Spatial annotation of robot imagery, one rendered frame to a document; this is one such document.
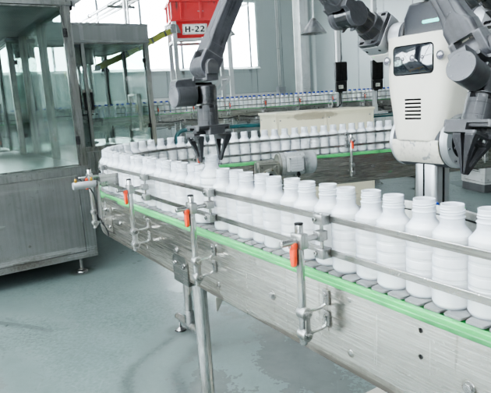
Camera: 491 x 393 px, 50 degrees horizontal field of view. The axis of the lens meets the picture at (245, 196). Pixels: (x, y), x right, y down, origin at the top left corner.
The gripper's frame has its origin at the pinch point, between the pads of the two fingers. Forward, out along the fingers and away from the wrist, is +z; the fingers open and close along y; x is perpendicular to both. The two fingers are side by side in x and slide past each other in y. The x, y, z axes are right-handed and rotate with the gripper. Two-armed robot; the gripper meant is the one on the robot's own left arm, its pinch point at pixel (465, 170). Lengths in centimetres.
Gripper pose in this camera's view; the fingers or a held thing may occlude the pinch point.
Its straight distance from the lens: 110.0
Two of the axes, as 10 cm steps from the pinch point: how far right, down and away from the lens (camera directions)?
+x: 8.1, 2.0, 5.5
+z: -2.3, 9.7, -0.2
